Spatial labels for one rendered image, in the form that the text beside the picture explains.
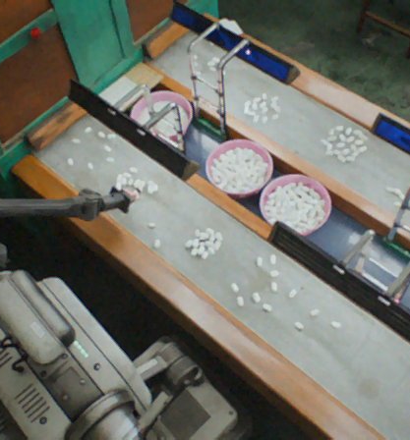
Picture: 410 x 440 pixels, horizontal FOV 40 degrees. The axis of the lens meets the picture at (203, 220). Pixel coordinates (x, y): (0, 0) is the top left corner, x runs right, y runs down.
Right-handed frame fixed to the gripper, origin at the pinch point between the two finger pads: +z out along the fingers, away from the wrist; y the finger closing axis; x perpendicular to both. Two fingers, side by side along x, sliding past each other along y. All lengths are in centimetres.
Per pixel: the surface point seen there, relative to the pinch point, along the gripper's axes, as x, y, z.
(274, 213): -14, -44, 29
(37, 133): 0, 51, -7
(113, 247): 16.1, -7.6, -12.7
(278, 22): -58, 73, 199
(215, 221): -3.7, -28.7, 15.1
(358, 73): -53, 5, 192
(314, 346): 6, -86, 2
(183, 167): -27.1, -21.4, -11.2
